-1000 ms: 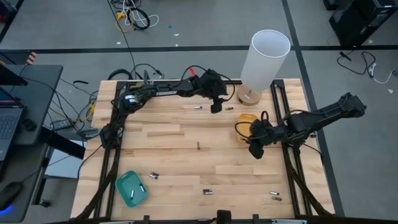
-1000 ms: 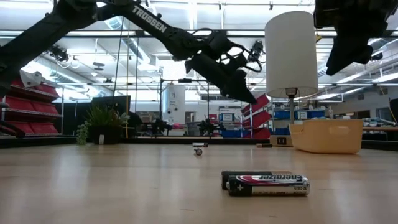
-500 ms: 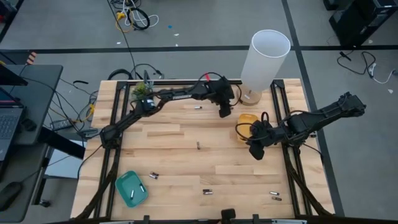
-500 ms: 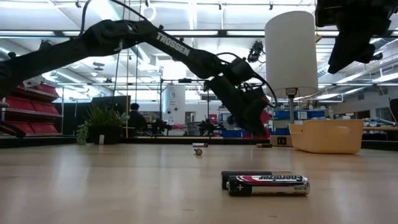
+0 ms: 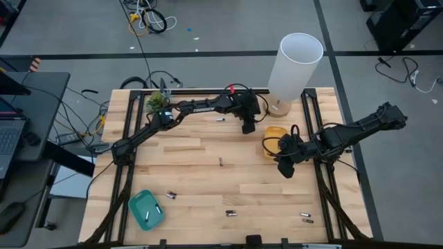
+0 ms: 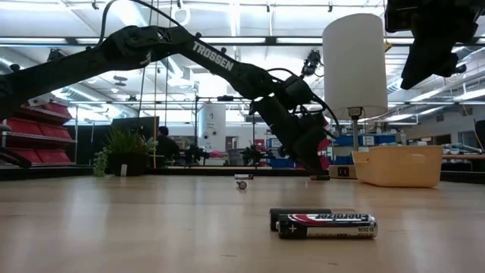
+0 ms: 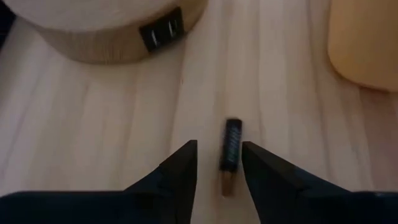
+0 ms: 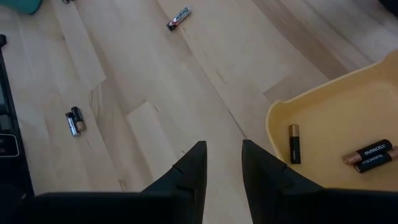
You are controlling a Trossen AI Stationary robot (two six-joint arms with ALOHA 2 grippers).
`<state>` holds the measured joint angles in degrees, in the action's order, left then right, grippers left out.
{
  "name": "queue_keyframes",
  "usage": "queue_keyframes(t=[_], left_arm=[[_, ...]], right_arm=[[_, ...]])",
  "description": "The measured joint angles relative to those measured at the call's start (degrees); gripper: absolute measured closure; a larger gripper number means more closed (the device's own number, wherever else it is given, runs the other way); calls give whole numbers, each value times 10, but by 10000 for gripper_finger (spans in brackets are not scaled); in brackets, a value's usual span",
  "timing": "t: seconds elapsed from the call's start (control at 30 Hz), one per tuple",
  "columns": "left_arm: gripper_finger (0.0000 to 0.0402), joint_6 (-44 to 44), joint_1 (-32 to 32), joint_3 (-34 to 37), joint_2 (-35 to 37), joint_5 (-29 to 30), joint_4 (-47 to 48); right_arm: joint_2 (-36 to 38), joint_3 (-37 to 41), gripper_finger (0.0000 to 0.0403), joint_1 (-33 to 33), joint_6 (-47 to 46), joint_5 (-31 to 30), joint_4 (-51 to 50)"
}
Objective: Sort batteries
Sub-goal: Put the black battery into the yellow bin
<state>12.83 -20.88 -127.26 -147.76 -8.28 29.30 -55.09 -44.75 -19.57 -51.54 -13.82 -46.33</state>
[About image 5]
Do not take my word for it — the white floor cable with plug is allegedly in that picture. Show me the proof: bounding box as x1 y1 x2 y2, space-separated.
409 68 443 95

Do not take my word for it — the cable with yellow connector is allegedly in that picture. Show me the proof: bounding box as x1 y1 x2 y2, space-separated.
79 115 107 138

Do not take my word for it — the black equipment case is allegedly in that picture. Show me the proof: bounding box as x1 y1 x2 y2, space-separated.
359 0 443 53

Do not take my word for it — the small black device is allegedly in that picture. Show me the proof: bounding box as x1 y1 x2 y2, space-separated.
23 131 42 147

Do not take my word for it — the white cylinder table lamp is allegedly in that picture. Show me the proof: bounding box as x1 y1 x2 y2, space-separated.
262 33 325 118

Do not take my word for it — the black rounded object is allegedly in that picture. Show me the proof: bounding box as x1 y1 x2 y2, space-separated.
245 234 263 249

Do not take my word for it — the dark grey side desk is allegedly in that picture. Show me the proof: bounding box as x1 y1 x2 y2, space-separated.
0 71 71 248

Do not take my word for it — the teal plastic bin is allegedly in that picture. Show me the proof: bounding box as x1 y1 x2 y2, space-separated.
127 189 165 232

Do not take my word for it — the black coiled cable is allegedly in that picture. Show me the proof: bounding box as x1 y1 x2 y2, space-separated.
142 8 168 35

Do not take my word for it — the orange black striped marker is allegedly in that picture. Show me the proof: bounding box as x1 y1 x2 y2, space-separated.
29 57 43 73

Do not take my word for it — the white board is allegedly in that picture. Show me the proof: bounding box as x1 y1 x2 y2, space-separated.
49 154 102 201

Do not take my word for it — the thick black looped cable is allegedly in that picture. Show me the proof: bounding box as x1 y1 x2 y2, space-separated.
119 70 184 90

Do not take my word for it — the small potted green plant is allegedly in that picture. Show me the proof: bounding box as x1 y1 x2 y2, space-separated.
145 89 173 114

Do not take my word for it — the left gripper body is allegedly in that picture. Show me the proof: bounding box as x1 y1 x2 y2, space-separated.
237 90 262 120

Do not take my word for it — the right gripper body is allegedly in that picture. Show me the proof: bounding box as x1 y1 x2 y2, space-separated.
276 133 314 163

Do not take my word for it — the black looped gripper cable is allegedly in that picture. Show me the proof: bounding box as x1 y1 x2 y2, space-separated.
261 122 347 159

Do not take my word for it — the black cable, red connector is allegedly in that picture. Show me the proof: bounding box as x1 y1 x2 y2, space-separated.
224 82 270 124

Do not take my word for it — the black computer mouse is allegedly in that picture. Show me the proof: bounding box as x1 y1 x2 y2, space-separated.
0 202 26 235

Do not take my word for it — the yellow plastic bin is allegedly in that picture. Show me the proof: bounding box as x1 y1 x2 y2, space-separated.
264 125 290 160

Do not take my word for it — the black power brick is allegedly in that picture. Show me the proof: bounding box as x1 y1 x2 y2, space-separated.
55 132 83 146

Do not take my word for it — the open laptop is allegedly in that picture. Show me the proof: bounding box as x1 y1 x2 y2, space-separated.
0 96 28 181

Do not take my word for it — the long thin black cable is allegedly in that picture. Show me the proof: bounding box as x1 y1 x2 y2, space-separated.
118 0 154 89

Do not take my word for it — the black floor cable with plug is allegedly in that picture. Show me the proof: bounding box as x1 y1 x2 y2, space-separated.
374 56 420 84

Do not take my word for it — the black aluminium table frame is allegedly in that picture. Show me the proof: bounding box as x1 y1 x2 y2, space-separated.
82 88 377 249

